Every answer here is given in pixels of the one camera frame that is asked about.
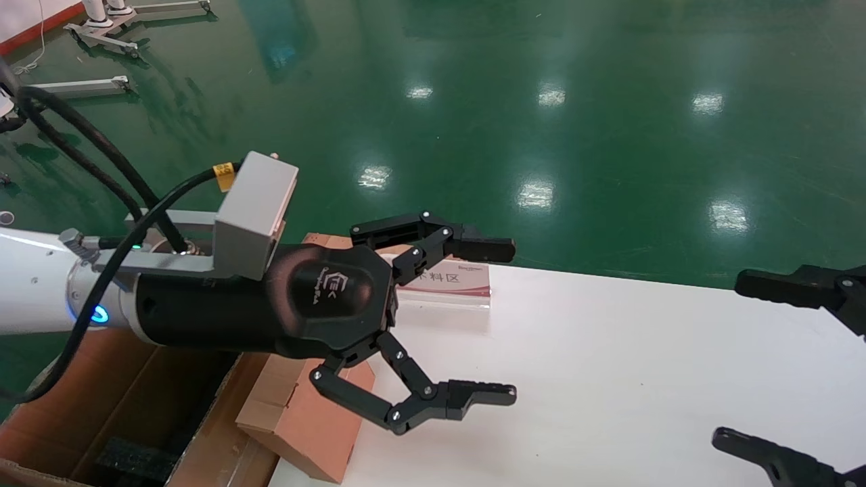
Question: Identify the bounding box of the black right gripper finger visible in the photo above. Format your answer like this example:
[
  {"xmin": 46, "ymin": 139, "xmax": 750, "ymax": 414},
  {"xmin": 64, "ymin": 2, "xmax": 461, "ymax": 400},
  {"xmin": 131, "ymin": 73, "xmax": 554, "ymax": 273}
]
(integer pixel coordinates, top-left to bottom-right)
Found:
[
  {"xmin": 735, "ymin": 264, "xmax": 866, "ymax": 337},
  {"xmin": 712, "ymin": 426, "xmax": 866, "ymax": 487}
]

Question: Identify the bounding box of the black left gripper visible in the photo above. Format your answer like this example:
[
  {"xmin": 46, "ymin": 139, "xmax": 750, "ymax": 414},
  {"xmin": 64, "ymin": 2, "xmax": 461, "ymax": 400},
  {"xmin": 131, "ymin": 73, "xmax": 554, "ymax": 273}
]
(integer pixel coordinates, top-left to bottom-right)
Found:
[{"xmin": 133, "ymin": 211, "xmax": 518, "ymax": 436}]

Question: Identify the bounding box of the small cardboard box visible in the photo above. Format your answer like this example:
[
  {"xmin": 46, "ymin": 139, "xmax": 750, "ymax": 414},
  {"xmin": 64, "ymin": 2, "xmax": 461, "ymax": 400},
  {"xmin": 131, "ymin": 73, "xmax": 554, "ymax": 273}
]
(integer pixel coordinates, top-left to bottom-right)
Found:
[{"xmin": 235, "ymin": 352, "xmax": 377, "ymax": 484}]

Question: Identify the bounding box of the large cardboard box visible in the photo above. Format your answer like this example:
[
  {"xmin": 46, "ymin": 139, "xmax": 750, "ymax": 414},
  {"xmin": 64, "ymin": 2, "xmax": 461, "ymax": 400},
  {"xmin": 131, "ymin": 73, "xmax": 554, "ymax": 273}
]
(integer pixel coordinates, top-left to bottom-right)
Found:
[{"xmin": 0, "ymin": 328, "xmax": 281, "ymax": 487}]

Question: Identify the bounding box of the clear acrylic sign holder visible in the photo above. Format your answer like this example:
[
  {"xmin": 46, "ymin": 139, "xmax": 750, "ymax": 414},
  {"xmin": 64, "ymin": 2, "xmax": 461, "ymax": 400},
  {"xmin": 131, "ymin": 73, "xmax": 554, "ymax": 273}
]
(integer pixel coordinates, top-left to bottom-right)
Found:
[{"xmin": 398, "ymin": 260, "xmax": 493, "ymax": 312}]

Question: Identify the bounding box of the brown wooden board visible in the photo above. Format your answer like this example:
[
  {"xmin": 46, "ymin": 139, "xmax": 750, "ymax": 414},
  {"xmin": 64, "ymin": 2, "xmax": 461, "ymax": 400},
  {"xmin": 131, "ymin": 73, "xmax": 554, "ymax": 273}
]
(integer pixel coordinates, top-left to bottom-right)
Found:
[{"xmin": 302, "ymin": 233, "xmax": 407, "ymax": 258}]

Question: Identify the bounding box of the black foam block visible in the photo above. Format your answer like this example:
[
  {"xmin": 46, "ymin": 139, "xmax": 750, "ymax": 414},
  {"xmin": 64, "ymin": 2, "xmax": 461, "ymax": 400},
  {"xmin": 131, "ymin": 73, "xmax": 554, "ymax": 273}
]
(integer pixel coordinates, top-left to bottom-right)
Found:
[{"xmin": 95, "ymin": 436, "xmax": 183, "ymax": 485}]

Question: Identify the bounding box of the grey stand pole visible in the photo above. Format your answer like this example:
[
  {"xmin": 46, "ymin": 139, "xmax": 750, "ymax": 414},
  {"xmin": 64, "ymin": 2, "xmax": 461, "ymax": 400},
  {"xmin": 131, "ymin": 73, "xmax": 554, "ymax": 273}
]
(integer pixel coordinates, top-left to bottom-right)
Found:
[{"xmin": 0, "ymin": 57, "xmax": 22, "ymax": 102}]

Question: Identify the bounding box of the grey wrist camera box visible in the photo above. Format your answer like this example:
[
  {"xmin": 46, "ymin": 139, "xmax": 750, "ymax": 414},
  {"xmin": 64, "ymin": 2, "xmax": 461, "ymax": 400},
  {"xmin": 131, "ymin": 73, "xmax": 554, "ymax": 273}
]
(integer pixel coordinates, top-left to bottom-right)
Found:
[{"xmin": 214, "ymin": 151, "xmax": 299, "ymax": 281}]

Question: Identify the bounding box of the thin black camera cable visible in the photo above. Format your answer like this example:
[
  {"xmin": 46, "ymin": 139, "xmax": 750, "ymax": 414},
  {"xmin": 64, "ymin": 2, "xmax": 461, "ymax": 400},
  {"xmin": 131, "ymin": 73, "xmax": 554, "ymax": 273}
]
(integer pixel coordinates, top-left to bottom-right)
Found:
[{"xmin": 0, "ymin": 161, "xmax": 239, "ymax": 405}]

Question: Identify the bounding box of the thick black hose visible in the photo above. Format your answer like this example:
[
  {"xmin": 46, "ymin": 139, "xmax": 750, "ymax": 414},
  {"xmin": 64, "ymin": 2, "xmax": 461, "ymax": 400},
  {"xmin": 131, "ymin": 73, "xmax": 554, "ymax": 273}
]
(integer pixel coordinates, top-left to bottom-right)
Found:
[{"xmin": 0, "ymin": 86, "xmax": 191, "ymax": 256}]

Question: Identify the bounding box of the white stand base with post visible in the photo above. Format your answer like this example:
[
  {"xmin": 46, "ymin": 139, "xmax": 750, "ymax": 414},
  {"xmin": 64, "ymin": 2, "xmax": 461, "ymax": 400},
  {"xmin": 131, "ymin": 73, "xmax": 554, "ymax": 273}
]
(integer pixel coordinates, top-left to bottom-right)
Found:
[
  {"xmin": 64, "ymin": 0, "xmax": 141, "ymax": 59},
  {"xmin": 106, "ymin": 0, "xmax": 212, "ymax": 18}
]

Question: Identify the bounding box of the white metal floor rail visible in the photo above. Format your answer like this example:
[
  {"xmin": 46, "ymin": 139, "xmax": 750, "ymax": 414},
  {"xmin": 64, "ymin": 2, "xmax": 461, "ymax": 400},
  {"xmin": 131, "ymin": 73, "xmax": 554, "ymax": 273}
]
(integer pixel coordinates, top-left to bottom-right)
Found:
[{"xmin": 26, "ymin": 76, "xmax": 131, "ymax": 99}]

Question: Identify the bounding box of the white floor cable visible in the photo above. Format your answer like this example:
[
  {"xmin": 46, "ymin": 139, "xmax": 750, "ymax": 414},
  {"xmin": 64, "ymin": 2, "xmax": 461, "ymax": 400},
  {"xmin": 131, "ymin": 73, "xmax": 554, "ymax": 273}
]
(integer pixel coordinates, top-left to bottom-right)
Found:
[{"xmin": 14, "ymin": 0, "xmax": 47, "ymax": 75}]

